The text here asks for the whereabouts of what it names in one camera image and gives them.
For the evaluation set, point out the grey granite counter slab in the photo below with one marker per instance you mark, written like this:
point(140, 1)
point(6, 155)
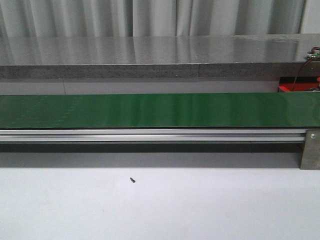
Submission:
point(219, 56)

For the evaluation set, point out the green conveyor belt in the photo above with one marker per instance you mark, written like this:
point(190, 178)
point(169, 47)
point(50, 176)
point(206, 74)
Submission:
point(161, 110)

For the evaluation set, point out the red plastic tray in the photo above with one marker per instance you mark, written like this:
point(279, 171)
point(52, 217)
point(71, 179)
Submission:
point(302, 84)

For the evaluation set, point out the small green circuit board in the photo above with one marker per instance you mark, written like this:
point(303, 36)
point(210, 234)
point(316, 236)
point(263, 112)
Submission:
point(314, 54)

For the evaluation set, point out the grey pleated curtain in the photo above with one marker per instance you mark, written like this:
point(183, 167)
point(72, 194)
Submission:
point(163, 18)

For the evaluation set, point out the aluminium conveyor side rail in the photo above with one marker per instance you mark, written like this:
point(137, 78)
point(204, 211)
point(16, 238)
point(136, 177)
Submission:
point(154, 135)

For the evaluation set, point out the steel conveyor support bracket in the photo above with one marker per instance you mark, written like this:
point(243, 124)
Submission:
point(311, 150)

